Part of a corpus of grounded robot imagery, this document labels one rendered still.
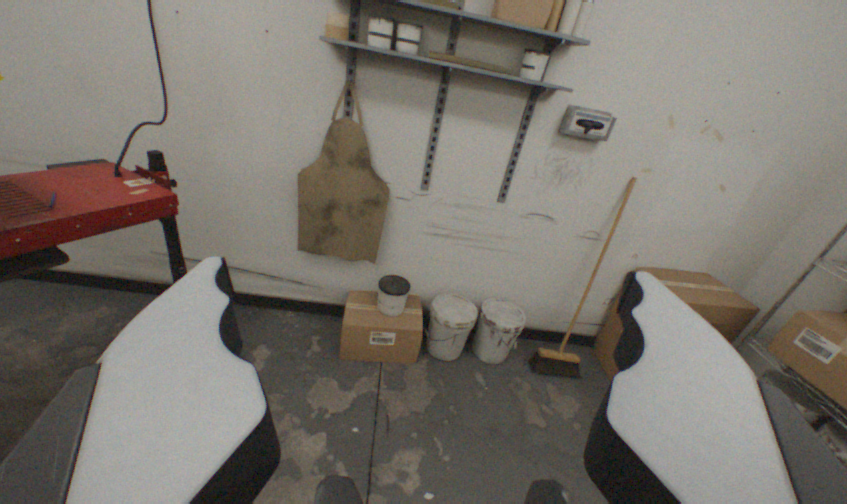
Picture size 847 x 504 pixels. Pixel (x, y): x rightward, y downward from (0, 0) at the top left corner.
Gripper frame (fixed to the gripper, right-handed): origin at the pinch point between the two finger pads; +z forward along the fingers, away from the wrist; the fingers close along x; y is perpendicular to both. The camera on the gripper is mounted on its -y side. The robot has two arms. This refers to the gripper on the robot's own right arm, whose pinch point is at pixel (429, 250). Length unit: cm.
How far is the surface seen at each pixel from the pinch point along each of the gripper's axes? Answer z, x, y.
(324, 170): 179, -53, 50
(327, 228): 179, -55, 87
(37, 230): 83, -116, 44
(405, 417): 110, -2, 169
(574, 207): 189, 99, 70
